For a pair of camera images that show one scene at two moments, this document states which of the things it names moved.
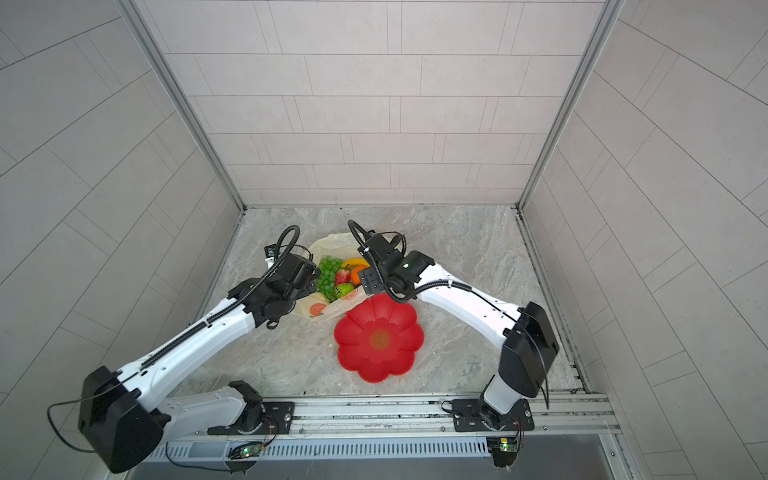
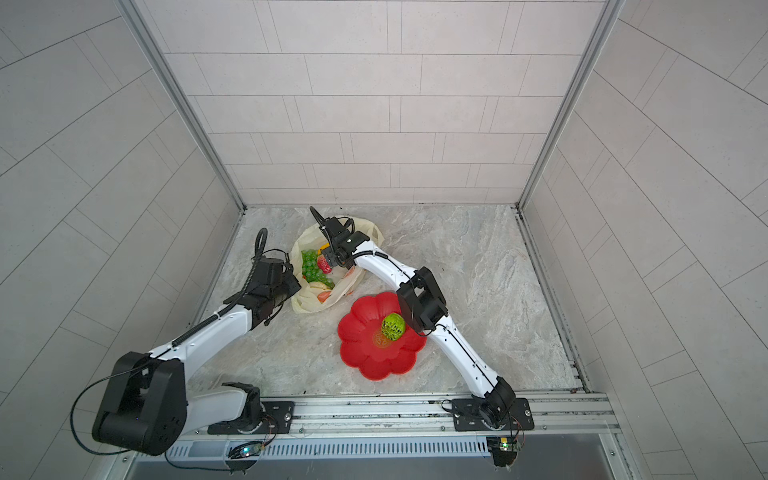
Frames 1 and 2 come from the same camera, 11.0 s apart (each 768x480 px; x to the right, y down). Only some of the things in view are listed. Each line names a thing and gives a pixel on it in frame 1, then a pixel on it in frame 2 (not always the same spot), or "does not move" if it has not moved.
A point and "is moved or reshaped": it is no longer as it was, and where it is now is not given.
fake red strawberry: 343,276 -> 324,265
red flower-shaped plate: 379,338 does not move
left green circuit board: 245,450 does not move
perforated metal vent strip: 219,451 does not move
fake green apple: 344,289 -> 393,326
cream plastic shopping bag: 343,247 is moved or reshaped
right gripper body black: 376,277 -> 334,253
